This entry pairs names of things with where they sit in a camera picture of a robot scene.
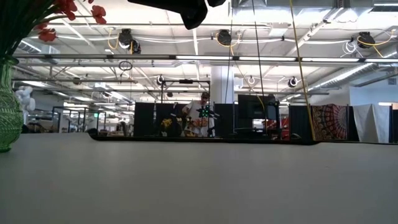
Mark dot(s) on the white robot figure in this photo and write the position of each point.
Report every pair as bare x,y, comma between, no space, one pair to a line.
25,93

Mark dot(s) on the white hanging cloth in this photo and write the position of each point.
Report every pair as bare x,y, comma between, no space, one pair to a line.
371,123

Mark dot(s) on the grey table mat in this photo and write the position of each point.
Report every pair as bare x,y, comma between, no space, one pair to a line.
199,186

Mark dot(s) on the white column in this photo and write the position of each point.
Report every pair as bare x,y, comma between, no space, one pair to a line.
221,81

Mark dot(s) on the yellow artificial flowers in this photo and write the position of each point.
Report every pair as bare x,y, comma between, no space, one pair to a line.
166,123

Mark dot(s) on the black monitor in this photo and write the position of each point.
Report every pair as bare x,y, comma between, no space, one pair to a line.
253,107

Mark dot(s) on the black curtain panel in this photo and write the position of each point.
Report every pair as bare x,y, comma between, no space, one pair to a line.
298,119
144,119
225,119

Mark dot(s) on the person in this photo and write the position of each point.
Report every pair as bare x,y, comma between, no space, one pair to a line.
196,112

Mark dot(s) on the black background robot arm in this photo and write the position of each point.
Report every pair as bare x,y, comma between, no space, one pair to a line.
205,112

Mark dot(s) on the black metal station frame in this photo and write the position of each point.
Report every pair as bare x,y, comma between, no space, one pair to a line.
186,81

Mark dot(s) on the patterned tapestry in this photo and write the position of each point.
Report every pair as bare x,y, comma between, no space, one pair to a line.
331,119

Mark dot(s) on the tall green glass vase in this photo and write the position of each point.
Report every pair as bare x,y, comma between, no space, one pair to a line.
7,115

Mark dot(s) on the long ceiling light bar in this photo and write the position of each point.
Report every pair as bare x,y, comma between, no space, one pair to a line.
267,58

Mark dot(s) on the red artificial flower bunch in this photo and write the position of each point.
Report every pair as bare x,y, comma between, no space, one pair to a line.
46,32
99,13
66,5

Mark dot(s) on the silver ventilation duct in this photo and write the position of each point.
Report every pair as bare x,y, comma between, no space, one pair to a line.
357,73
40,48

